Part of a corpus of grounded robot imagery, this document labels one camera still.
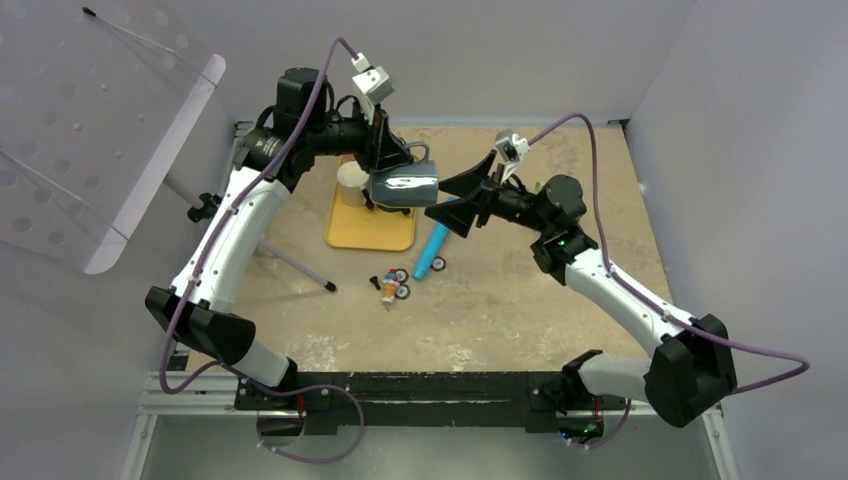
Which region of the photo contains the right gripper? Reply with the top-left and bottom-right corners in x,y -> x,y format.
425,151 -> 553,238

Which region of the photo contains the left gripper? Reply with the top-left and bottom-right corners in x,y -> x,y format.
306,97 -> 413,173

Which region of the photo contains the grey mug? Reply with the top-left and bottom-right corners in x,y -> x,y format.
367,141 -> 439,208

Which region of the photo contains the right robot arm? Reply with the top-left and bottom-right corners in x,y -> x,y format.
425,153 -> 738,428

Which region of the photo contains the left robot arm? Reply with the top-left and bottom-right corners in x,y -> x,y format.
145,66 -> 434,409

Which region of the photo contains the cream mug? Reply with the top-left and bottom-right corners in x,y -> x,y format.
336,161 -> 369,207

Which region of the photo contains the blue toy microphone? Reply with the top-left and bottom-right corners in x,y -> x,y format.
412,221 -> 451,281

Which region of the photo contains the yellow tray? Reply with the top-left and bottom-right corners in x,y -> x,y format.
325,156 -> 417,252

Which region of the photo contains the poker chip by microphone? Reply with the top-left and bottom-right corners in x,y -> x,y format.
430,256 -> 446,272

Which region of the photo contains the poker chip 100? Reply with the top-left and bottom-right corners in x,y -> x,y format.
389,269 -> 409,284

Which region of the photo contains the ice cream cone toy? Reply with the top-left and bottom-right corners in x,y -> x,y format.
381,271 -> 400,304

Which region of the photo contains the poker chip 50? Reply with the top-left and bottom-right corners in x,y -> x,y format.
395,285 -> 411,300

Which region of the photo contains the tripod stand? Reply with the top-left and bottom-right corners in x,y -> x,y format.
163,174 -> 337,292

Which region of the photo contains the white perforated panel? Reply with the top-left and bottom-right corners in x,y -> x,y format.
1,1 -> 226,275

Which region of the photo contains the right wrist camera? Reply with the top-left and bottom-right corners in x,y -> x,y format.
495,129 -> 531,165

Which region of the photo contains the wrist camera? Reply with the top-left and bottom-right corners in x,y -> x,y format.
351,52 -> 395,105
495,129 -> 531,165

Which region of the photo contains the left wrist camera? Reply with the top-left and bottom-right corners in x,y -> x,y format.
351,52 -> 395,105

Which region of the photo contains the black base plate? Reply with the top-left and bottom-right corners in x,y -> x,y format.
234,371 -> 625,438

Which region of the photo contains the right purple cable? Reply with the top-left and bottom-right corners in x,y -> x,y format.
526,113 -> 811,452

